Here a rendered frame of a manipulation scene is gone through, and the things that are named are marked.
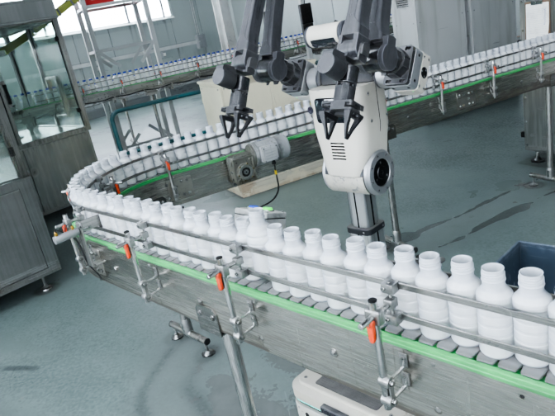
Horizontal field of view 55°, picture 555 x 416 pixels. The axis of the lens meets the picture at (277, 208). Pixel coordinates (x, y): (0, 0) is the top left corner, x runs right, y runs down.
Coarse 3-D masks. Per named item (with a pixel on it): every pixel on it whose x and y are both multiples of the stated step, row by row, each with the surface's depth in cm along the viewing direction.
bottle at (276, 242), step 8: (272, 224) 128; (280, 224) 127; (272, 232) 125; (280, 232) 125; (272, 240) 126; (280, 240) 126; (272, 248) 125; (280, 248) 125; (272, 264) 127; (280, 264) 126; (272, 272) 128; (280, 272) 127; (280, 288) 129; (288, 288) 129
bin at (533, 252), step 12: (516, 252) 141; (528, 252) 141; (540, 252) 139; (552, 252) 137; (504, 264) 137; (516, 264) 142; (528, 264) 143; (540, 264) 140; (552, 264) 138; (516, 276) 143; (552, 276) 139; (552, 288) 140
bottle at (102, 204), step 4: (100, 192) 190; (104, 192) 190; (100, 196) 187; (104, 196) 188; (100, 200) 187; (104, 200) 188; (100, 204) 188; (104, 204) 188; (100, 208) 187; (104, 208) 187; (100, 216) 189; (104, 216) 188; (104, 220) 189; (108, 220) 189; (104, 224) 189; (108, 224) 189; (104, 228) 190; (108, 228) 190; (104, 232) 191; (108, 236) 191; (112, 236) 191
